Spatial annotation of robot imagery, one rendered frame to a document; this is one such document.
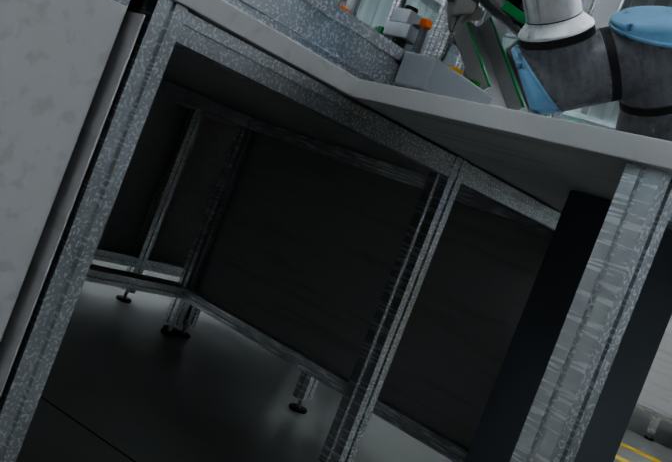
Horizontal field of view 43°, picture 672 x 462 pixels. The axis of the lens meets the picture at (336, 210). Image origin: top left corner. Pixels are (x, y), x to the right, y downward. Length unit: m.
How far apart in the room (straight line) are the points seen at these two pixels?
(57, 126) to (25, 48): 0.10
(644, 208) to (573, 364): 0.18
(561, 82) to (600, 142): 0.37
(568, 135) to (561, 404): 0.30
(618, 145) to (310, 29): 0.55
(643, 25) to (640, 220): 0.46
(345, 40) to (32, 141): 0.57
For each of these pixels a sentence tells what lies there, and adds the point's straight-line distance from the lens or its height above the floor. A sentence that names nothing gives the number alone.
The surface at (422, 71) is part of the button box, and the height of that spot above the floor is 0.93.
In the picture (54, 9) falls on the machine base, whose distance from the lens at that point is 1.00.
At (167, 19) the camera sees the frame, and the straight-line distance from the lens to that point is 1.07.
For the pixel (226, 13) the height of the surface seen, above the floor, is 0.85.
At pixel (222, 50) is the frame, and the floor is 0.81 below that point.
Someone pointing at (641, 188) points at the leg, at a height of 0.81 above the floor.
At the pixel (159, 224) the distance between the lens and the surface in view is 3.33.
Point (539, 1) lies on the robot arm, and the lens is 1.32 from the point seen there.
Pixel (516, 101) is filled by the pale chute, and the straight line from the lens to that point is 1.96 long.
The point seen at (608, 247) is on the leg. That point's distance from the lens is 0.96.
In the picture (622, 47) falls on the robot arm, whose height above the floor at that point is 1.04.
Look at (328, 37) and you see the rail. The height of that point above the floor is 0.91.
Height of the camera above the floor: 0.68
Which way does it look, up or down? 1 degrees down
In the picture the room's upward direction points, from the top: 21 degrees clockwise
